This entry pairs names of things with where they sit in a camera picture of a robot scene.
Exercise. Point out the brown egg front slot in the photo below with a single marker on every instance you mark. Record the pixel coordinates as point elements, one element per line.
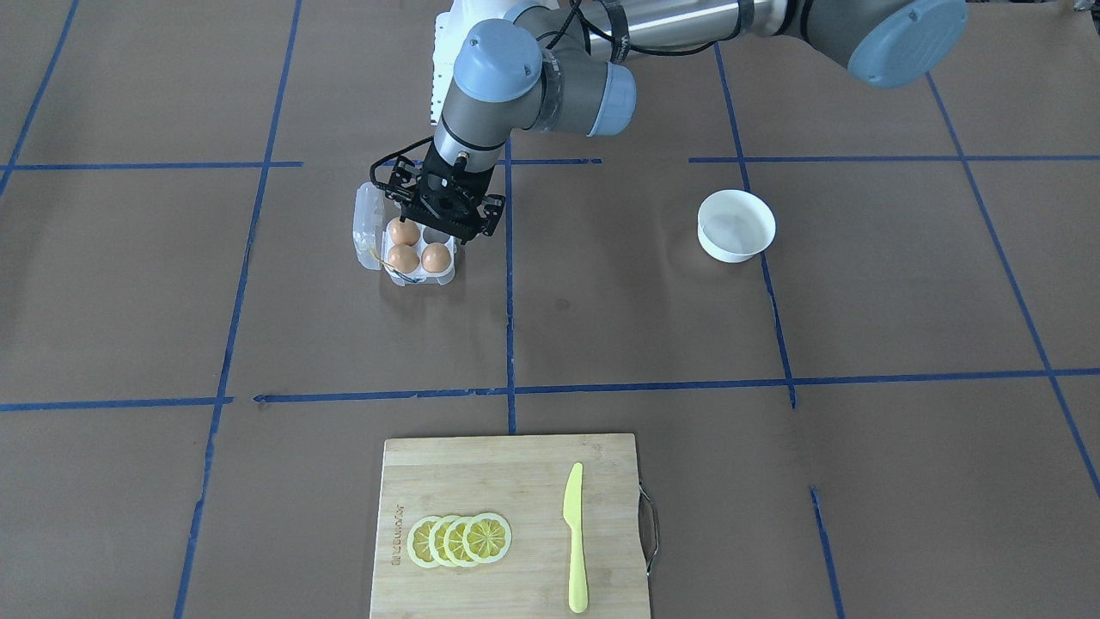
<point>403,259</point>

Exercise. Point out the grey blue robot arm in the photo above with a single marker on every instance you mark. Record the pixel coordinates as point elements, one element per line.
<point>561,66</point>

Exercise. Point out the brown egg slot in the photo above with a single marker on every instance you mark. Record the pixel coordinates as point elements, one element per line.
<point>403,231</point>
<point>403,259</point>

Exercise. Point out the bamboo cutting board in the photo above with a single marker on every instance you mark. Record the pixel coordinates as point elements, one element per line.
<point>521,478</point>

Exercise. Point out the yellow plastic knife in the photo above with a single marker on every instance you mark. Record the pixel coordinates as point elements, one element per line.
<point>572,514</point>

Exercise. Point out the lemon slice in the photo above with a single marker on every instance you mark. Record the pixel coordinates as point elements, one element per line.
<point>453,542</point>
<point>487,537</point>
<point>420,543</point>
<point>437,541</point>

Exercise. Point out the brown egg from bowl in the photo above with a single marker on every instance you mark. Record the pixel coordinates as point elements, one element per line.
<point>436,258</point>

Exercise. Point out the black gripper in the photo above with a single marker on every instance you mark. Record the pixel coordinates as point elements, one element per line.
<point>491,209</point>

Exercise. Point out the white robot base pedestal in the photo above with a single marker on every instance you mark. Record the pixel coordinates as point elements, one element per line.
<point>449,31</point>

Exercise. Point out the white round bowl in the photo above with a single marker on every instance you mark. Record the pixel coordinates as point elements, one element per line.
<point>735,226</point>

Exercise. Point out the brown egg rear slot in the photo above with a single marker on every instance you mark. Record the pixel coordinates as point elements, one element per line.
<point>403,231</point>

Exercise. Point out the clear plastic egg box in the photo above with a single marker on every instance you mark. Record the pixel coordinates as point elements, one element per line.
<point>371,243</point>

